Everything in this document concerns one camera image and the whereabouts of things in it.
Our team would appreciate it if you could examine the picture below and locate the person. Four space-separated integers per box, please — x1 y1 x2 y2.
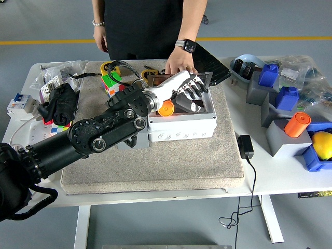
92 0 210 78

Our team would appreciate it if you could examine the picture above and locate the table height control panel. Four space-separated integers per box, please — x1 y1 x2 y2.
297 190 332 199

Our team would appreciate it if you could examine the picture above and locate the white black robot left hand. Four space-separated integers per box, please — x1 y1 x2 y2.
144 70 209 113

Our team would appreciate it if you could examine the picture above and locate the person's right hand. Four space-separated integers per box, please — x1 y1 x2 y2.
93 25 109 53

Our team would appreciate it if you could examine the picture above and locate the grey electrical box with lid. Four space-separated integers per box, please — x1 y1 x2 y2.
146 72 217 143

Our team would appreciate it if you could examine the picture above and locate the white blue circuit breaker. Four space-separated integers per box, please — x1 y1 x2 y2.
6 92 41 121

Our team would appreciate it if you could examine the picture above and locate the yellow tape measure with strap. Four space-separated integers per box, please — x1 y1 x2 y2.
68 61 121 80

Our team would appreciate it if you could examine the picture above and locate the black plastic case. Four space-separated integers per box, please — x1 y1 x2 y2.
193 43 232 87

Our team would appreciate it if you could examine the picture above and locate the blue bottle-shaped block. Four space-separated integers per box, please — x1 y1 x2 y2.
274 86 299 111
258 63 280 88

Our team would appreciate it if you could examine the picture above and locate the light blue bowl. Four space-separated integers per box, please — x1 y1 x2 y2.
230 53 268 84

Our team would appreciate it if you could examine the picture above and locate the beige mat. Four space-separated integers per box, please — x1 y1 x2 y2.
60 59 246 195

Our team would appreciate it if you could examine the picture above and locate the white table leg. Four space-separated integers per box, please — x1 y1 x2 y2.
258 195 285 244
74 206 91 249

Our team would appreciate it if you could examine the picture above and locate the clear bag of electronic parts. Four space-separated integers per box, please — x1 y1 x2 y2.
295 75 332 122
266 54 321 88

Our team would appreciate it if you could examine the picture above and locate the black cloth bundle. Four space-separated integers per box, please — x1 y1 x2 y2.
36 82 80 127

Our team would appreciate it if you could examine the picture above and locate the wristwatch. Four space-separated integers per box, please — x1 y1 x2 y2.
175 38 197 54

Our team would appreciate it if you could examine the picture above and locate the black adapter cord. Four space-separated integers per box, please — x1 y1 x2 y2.
218 157 257 249

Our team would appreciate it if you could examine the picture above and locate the colourful puzzle cube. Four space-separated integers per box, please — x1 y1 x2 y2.
100 73 128 99
43 119 72 134

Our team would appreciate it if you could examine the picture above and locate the blue plastic bin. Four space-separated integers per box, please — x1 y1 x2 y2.
294 121 332 172

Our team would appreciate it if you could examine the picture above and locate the yellow lemon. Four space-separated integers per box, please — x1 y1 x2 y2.
311 131 332 160

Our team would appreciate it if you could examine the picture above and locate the black power adapter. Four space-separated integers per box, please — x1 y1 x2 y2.
237 134 255 159

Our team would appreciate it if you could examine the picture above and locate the small white circuit breaker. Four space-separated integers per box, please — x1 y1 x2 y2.
40 75 64 102

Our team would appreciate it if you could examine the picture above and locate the clear bag of metal parts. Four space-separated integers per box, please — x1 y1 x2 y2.
30 60 89 99

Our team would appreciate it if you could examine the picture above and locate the person's left hand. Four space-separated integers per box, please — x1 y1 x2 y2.
165 49 199 78

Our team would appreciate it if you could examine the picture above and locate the grey holder block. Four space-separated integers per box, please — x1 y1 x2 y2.
260 91 295 128
265 118 313 157
245 70 280 106

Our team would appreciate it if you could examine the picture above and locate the orange cylinder battery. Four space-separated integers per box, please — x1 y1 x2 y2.
158 100 175 117
284 112 311 138

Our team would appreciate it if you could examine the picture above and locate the grey block with round hole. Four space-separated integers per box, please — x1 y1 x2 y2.
116 129 151 150

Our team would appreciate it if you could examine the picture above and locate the white power strip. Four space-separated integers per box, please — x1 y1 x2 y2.
22 121 57 184

